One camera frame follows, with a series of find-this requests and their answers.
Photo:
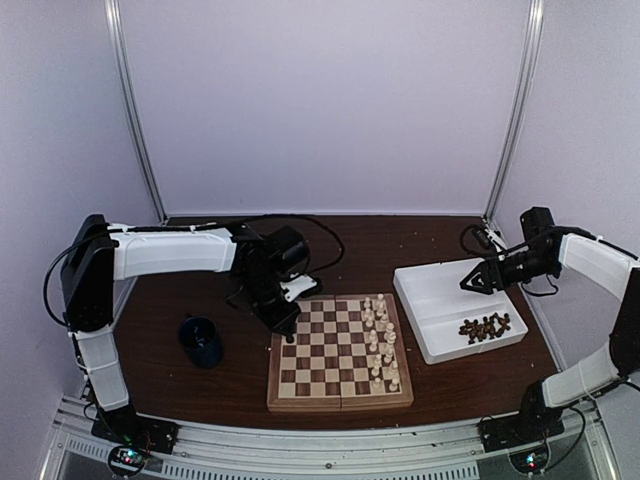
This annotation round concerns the pile of brown chess pieces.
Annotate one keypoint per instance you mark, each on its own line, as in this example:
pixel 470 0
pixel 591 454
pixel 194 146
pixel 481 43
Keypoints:
pixel 489 328

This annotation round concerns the white plastic compartment tray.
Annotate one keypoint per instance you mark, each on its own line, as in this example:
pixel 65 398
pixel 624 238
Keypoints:
pixel 437 307

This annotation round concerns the aluminium frame post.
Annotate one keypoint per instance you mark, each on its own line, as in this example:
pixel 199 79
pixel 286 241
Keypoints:
pixel 133 118
pixel 525 79

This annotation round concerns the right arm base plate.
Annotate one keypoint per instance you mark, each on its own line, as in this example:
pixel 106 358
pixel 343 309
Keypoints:
pixel 509 432

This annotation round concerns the right aluminium frame post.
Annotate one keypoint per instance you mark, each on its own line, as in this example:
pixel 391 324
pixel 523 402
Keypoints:
pixel 525 79

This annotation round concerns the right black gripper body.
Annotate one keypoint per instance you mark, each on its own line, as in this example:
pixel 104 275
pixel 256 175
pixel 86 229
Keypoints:
pixel 505 278

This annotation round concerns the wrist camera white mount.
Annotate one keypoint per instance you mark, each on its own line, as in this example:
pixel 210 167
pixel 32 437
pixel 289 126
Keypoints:
pixel 300 287
pixel 491 239

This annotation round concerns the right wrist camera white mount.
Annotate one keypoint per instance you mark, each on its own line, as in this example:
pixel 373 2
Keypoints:
pixel 491 239

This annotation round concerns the left aluminium frame post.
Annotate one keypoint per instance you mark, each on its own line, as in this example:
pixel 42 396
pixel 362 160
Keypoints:
pixel 133 118

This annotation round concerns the dark blue mug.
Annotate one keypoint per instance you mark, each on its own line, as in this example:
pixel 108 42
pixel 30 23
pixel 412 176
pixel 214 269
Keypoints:
pixel 200 340

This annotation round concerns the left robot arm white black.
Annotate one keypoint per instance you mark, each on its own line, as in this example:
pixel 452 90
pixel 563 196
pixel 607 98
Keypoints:
pixel 269 270

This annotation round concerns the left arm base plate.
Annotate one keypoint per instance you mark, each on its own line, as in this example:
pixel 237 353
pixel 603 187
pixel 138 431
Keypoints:
pixel 144 433

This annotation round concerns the wooden chess board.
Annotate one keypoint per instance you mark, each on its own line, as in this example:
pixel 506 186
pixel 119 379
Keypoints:
pixel 325 368

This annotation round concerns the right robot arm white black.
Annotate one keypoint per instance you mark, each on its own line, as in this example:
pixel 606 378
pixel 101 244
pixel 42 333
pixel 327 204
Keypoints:
pixel 594 282

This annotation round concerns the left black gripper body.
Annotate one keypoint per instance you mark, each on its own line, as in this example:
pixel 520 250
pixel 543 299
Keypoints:
pixel 269 312

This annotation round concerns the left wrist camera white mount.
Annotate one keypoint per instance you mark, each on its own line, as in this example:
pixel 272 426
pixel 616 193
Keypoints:
pixel 300 287

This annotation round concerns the row of white chess pieces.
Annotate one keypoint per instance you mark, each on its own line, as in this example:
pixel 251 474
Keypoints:
pixel 380 338

